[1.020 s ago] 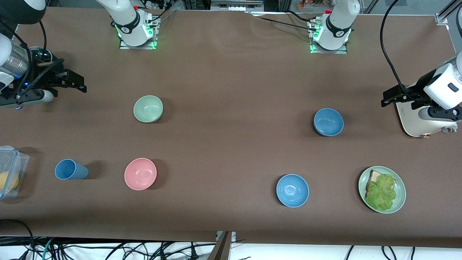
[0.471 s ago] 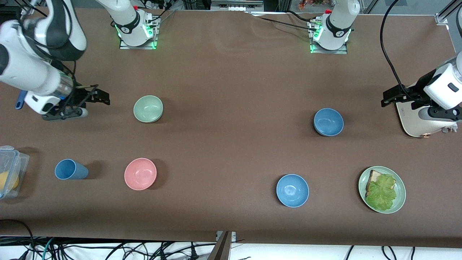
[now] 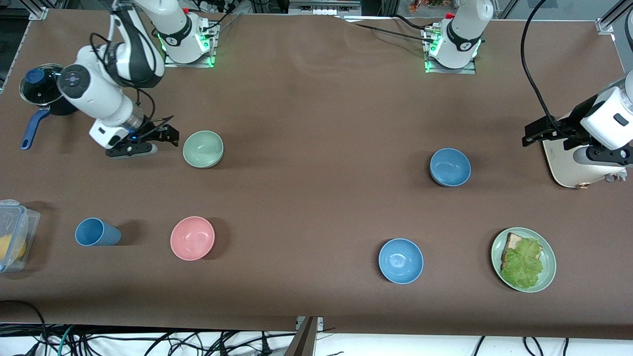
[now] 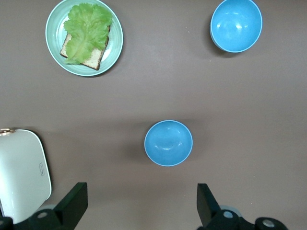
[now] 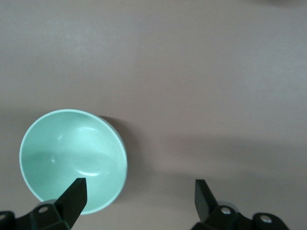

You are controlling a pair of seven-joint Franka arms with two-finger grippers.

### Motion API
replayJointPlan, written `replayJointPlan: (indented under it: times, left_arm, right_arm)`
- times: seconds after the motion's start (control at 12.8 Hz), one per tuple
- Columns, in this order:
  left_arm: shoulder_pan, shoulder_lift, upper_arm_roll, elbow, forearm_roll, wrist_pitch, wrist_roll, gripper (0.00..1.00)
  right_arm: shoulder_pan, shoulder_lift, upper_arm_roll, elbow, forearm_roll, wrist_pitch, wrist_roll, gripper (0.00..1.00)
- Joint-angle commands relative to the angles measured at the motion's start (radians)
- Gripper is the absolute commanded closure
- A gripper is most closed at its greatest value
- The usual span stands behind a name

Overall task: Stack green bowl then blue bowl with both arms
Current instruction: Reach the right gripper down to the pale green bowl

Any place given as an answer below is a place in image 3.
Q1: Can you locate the green bowl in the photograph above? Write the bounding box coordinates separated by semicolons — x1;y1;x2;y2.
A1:
182;130;224;169

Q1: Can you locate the blue bowl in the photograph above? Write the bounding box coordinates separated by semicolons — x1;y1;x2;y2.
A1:
378;238;424;285
429;148;472;187

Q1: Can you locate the pink bowl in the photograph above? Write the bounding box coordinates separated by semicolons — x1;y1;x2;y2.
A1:
170;216;216;261

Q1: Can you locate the cream toaster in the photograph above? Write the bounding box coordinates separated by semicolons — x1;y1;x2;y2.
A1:
542;114;629;189

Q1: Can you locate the blue saucepan with lid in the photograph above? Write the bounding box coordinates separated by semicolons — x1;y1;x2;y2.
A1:
19;63;80;150

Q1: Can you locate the glass lid with blue knob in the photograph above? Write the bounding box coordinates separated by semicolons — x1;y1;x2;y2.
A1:
19;63;67;106

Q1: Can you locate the blue ribbed cup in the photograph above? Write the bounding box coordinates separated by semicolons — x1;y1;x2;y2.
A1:
75;218;122;247

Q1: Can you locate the bread slice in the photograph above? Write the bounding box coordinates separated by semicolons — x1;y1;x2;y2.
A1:
501;232;543;270

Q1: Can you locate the clear plastic container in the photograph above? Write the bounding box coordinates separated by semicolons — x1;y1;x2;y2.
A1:
0;199;41;273

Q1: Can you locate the green plate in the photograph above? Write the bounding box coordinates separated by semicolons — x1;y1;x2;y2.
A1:
491;227;557;293

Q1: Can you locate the green lettuce leaf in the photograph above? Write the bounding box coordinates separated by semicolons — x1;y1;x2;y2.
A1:
500;238;544;289

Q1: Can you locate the yellow fruit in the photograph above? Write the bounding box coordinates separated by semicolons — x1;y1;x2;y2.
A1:
0;235;26;263

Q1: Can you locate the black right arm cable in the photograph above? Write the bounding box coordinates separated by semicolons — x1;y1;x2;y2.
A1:
89;0;175;149

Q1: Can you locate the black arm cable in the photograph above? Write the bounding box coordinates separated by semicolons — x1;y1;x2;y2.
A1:
89;0;175;149
519;0;569;141

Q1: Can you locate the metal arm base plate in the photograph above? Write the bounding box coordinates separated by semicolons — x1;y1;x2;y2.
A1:
424;57;477;75
162;47;217;69

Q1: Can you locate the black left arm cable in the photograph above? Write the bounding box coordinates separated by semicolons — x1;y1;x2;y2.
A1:
519;0;569;141

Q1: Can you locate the aluminium frame profile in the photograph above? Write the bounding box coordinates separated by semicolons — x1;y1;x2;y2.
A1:
596;0;633;34
27;0;50;21

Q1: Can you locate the black table cable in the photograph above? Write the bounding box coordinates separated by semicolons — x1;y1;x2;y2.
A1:
336;15;436;43

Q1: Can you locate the black floor cable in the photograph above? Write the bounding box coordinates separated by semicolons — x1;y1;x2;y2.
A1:
0;300;47;356

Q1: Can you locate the teal floor cable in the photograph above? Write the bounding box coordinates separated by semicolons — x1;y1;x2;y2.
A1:
58;325;76;356

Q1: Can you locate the metal table bracket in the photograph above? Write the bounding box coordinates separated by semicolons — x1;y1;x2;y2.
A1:
284;316;324;356

